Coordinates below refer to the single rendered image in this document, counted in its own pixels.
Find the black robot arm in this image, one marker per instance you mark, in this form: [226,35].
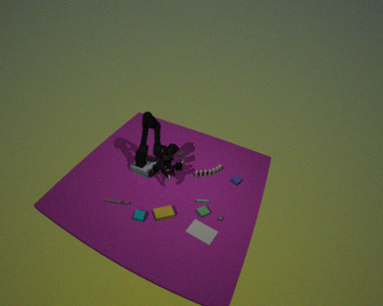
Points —
[167,155]

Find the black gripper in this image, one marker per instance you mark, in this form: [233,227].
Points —
[167,165]

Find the blue rectangular block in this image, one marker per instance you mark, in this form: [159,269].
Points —
[236,180]

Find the teal rectangular block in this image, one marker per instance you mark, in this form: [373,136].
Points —
[139,215]

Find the yellow rectangular block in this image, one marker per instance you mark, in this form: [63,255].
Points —
[164,212]

